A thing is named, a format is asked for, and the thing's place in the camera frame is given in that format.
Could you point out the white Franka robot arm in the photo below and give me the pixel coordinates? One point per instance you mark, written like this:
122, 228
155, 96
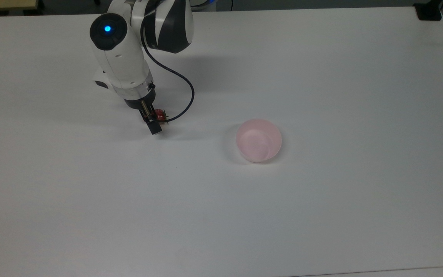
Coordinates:
123, 57

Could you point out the light wooden furniture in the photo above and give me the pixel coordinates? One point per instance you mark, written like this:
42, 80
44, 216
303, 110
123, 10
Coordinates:
4, 4

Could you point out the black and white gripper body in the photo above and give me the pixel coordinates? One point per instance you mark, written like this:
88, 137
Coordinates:
140, 103

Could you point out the black table clamp block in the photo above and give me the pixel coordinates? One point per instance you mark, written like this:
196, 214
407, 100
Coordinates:
428, 11

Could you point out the pink translucent plastic bowl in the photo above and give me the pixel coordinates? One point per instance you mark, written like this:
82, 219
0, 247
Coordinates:
258, 140

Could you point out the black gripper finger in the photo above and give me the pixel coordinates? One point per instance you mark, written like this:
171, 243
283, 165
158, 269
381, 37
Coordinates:
149, 122
157, 127

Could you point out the red strawberry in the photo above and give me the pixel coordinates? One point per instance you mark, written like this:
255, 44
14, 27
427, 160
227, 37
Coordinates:
160, 114

